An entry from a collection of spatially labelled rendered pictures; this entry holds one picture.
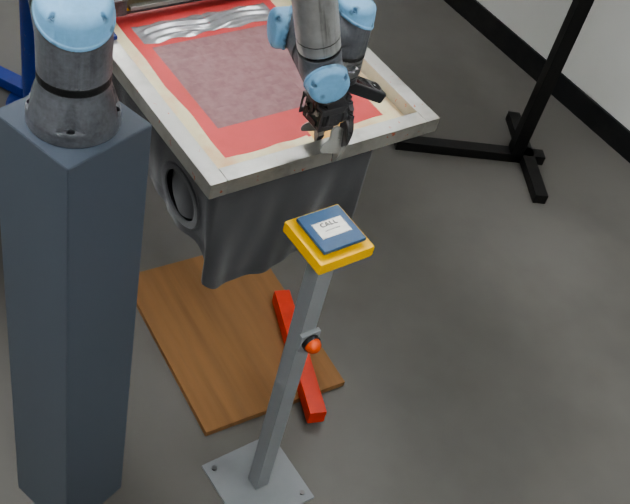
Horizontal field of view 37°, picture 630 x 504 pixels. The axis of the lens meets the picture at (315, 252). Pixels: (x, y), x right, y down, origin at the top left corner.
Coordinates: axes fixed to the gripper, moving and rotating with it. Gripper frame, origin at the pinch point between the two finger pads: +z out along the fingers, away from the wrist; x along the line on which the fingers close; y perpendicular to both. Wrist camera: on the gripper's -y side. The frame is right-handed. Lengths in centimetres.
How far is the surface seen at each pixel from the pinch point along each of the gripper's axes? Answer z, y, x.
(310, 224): 1.2, 15.5, 16.8
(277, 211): 24.5, 3.2, -7.5
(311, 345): 31.8, 13.1, 24.1
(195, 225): 24.7, 22.6, -11.0
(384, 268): 98, -67, -29
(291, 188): 17.7, 1.0, -7.0
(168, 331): 96, 11, -35
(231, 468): 97, 16, 13
